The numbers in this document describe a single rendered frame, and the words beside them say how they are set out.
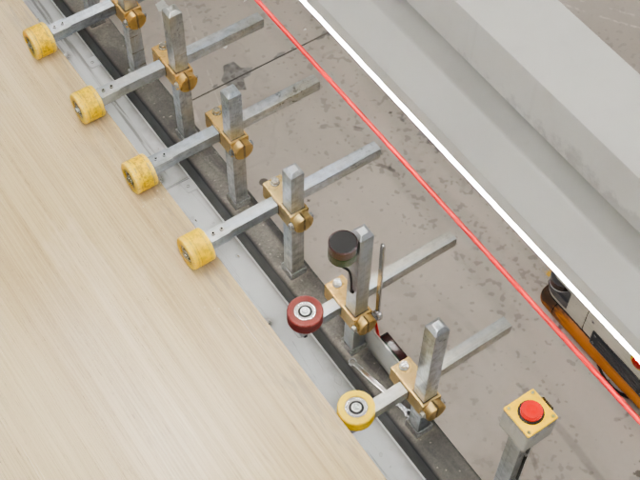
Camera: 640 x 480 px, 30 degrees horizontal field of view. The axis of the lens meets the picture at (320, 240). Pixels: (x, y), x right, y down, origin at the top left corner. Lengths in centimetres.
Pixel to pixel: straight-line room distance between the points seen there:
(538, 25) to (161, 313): 176
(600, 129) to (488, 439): 263
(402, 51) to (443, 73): 5
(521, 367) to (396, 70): 260
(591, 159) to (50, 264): 194
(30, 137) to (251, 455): 99
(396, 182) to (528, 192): 295
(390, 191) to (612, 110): 300
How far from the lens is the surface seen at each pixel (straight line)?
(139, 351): 258
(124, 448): 249
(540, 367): 363
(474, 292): 372
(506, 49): 95
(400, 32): 107
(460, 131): 103
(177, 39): 286
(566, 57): 96
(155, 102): 324
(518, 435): 219
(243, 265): 301
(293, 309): 260
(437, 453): 269
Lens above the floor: 315
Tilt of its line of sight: 56 degrees down
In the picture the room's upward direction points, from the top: 1 degrees clockwise
